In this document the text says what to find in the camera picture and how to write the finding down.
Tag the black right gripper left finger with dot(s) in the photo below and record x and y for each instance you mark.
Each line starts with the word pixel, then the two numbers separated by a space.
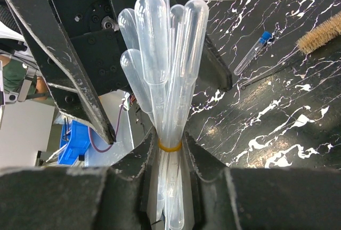
pixel 111 197

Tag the blue plastic bin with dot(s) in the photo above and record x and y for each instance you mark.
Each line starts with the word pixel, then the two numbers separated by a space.
pixel 74 142

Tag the brown test tube brush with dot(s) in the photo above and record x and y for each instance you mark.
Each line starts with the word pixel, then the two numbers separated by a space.
pixel 314 39

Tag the blue-capped test tube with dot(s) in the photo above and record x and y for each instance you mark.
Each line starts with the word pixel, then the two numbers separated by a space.
pixel 264 38

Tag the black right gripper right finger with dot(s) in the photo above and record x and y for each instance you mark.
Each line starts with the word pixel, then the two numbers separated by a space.
pixel 246 198

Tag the bundle of plastic pipettes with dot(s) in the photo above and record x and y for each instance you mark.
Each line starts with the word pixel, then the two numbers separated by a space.
pixel 161 63

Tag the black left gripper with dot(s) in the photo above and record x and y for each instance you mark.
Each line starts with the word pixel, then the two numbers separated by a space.
pixel 91 60

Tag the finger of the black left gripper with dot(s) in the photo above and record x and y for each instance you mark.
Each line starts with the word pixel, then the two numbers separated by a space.
pixel 213 70

